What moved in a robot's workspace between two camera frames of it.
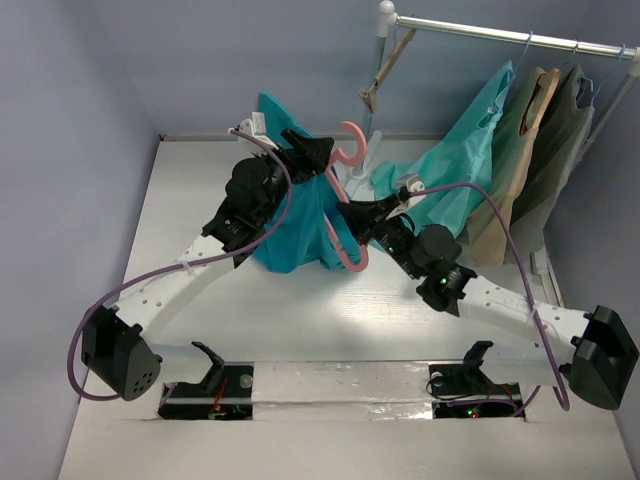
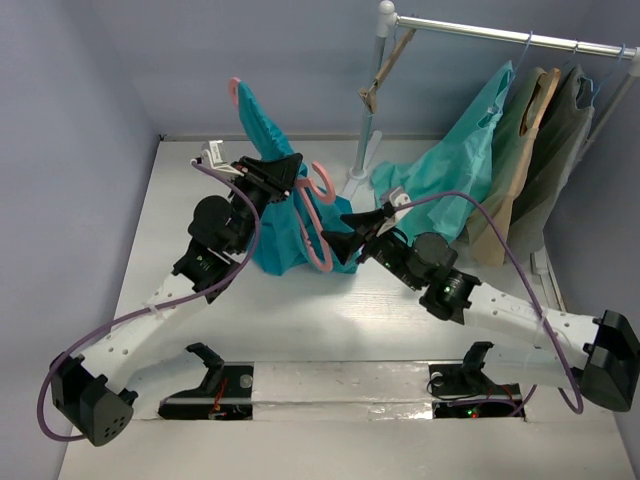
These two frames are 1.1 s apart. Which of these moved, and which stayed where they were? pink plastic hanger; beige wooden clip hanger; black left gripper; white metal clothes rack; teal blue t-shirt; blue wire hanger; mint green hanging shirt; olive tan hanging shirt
Moved: pink plastic hanger; teal blue t-shirt; black left gripper
Stayed: mint green hanging shirt; blue wire hanger; beige wooden clip hanger; white metal clothes rack; olive tan hanging shirt
